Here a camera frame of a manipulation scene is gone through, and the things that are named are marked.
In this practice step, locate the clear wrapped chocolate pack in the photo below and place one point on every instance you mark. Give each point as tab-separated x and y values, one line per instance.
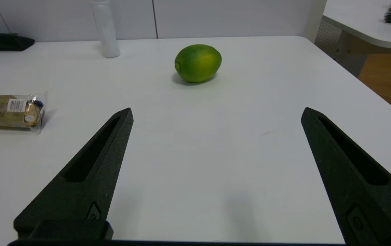
7	112

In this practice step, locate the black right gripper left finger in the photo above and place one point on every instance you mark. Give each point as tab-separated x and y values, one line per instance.
89	191

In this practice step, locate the green lime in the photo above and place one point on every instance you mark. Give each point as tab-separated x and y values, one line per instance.
198	63

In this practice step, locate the white rounded side table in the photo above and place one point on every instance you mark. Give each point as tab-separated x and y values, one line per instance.
359	17

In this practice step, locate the white slim bottle grey cap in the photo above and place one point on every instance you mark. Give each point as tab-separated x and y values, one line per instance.
108	34

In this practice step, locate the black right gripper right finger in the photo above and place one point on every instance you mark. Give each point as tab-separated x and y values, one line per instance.
380	201

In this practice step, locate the black soft case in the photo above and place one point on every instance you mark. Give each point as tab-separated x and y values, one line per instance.
0	41

